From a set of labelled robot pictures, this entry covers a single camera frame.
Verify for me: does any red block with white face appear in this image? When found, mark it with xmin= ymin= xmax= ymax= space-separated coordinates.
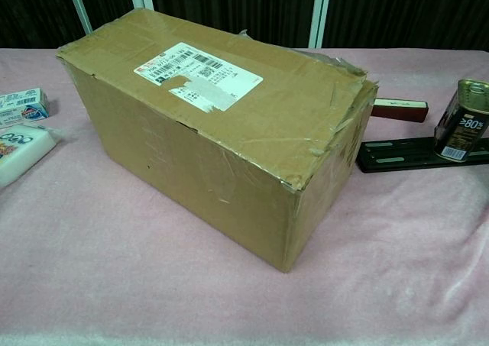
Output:
xmin=372 ymin=96 xmax=429 ymax=124

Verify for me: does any gold black tin can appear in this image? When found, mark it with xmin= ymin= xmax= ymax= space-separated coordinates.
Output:
xmin=433 ymin=79 xmax=489 ymax=163

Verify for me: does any black slotted metal bracket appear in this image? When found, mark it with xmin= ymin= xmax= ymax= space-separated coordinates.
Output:
xmin=355 ymin=136 xmax=489 ymax=174

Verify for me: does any slanted white frame post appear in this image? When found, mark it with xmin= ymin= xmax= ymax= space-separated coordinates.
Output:
xmin=63 ymin=0 xmax=95 ymax=34

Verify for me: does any white blue soap carton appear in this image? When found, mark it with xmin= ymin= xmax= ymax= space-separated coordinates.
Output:
xmin=0 ymin=87 xmax=50 ymax=130

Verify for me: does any pink fleece tablecloth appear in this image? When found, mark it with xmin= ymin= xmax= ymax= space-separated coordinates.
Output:
xmin=0 ymin=47 xmax=489 ymax=346

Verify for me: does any brown cardboard box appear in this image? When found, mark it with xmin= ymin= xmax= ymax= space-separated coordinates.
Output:
xmin=56 ymin=6 xmax=380 ymax=274

